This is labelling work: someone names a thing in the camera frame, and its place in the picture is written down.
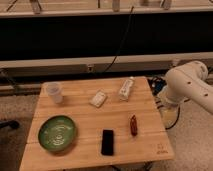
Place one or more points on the black chair base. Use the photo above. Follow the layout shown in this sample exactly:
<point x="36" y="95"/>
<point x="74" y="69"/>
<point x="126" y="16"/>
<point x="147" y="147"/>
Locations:
<point x="13" y="124"/>

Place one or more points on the black rectangular phone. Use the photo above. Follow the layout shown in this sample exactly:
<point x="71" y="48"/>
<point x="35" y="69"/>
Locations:
<point x="107" y="147"/>

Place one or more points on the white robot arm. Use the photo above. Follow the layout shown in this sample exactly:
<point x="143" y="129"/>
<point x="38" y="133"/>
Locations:
<point x="184" y="81"/>

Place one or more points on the clear plastic cup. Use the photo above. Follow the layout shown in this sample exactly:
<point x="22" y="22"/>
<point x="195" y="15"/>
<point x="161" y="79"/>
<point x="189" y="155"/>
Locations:
<point x="54" y="91"/>

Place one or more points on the small white box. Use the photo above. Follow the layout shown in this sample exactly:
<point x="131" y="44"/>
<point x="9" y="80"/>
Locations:
<point x="98" y="99"/>

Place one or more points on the green ceramic bowl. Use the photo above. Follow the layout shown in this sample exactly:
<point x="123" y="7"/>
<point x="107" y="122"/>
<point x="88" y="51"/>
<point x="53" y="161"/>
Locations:
<point x="57" y="133"/>

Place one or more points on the blue power adapter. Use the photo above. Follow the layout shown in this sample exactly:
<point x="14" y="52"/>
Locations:
<point x="157" y="84"/>

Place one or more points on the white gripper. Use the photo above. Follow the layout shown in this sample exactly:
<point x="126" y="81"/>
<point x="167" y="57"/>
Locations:
<point x="169" y="107"/>

